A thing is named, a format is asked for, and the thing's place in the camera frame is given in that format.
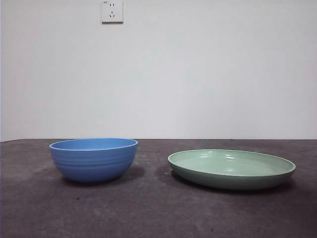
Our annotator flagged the green round plate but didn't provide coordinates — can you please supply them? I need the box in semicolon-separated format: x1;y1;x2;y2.
167;149;297;191

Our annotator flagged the blue ribbed bowl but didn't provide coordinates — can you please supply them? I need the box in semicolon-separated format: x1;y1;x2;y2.
49;138;139;184

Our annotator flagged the white wall socket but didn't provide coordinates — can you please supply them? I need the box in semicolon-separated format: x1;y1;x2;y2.
101;0;124;25

